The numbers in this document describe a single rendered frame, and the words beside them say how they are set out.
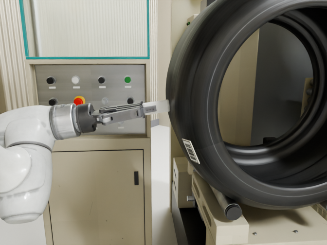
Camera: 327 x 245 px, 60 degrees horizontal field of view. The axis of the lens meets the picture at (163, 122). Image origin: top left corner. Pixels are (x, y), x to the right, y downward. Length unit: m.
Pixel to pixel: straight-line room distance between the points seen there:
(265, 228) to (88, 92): 0.95
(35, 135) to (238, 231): 0.56
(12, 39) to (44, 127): 2.45
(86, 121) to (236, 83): 0.58
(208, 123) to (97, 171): 0.90
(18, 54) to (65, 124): 2.47
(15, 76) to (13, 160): 2.53
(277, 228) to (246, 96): 0.46
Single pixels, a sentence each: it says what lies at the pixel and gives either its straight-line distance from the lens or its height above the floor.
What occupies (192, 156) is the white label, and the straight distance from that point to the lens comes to 0.68.
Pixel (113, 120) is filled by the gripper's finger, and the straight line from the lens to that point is 0.70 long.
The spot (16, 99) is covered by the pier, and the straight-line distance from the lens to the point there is 3.17.
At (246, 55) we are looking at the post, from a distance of 1.07.
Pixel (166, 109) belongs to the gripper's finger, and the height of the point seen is 1.16.
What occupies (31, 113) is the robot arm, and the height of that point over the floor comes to 1.16.
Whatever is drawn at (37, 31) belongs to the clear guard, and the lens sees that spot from 1.41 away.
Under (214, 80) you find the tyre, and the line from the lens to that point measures 0.62.
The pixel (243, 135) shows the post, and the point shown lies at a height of 0.99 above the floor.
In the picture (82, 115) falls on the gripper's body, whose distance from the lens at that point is 0.72.
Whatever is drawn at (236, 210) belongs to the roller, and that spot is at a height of 0.91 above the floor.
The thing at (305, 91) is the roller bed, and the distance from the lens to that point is 1.32.
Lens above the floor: 1.31
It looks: 14 degrees down
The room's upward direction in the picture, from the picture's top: straight up
